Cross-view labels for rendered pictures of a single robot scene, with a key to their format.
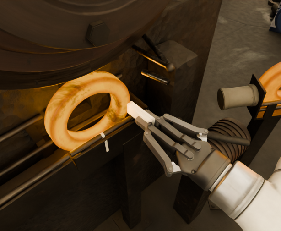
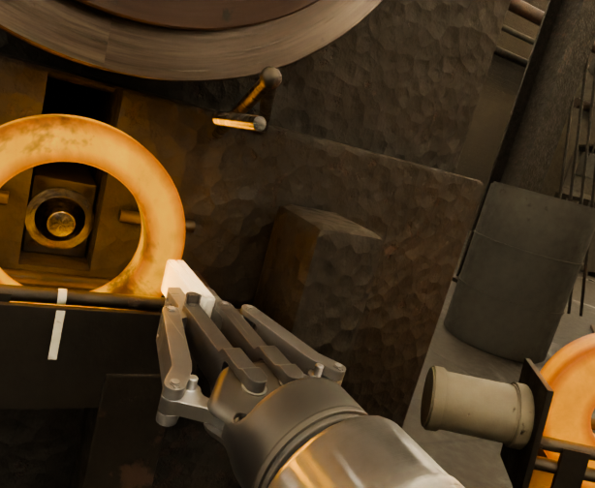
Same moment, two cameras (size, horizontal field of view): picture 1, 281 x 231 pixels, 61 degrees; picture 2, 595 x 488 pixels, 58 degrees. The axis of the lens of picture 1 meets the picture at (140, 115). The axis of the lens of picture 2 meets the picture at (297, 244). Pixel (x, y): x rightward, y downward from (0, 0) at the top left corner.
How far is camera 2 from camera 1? 0.29 m
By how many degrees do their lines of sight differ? 38
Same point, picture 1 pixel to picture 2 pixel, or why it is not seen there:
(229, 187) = (329, 458)
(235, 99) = (466, 399)
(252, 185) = (416, 475)
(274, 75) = (577, 355)
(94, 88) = (101, 147)
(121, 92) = (164, 213)
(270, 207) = not seen: outside the picture
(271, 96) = (572, 433)
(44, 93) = not seen: outside the picture
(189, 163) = (244, 399)
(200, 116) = not seen: outside the picture
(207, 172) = (280, 411)
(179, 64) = (329, 228)
